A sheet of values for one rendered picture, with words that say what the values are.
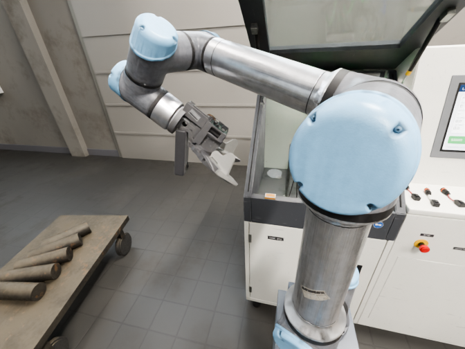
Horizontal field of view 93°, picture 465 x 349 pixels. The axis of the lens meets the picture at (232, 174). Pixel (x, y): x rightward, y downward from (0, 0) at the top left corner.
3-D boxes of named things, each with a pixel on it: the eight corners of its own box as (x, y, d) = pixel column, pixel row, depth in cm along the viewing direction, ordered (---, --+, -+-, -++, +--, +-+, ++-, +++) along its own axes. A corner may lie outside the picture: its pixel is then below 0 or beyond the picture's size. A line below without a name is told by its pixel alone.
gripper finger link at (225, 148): (250, 149, 61) (227, 137, 54) (237, 164, 63) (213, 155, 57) (245, 142, 63) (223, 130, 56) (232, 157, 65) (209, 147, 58)
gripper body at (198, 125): (228, 138, 48) (183, 102, 46) (206, 165, 52) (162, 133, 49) (231, 129, 55) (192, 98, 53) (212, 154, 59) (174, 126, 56)
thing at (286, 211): (251, 222, 115) (251, 197, 107) (252, 217, 119) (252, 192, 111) (384, 240, 101) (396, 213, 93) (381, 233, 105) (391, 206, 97)
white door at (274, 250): (249, 298, 150) (248, 223, 115) (250, 295, 152) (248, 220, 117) (353, 320, 135) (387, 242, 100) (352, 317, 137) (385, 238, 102)
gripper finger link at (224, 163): (243, 169, 45) (218, 140, 48) (226, 189, 47) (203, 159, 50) (250, 170, 47) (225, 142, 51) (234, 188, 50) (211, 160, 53)
